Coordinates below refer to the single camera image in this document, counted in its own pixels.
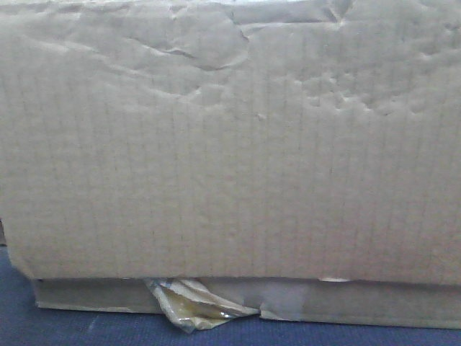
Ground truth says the large brown cardboard box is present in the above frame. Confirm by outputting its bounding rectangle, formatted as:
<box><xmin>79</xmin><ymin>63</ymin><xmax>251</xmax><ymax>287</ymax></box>
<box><xmin>1</xmin><ymin>1</ymin><xmax>460</xmax><ymax>329</ymax></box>

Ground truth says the crumpled yellowish packing tape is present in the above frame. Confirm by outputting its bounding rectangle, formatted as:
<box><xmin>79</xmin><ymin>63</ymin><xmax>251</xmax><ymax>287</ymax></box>
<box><xmin>144</xmin><ymin>278</ymin><xmax>260</xmax><ymax>333</ymax></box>

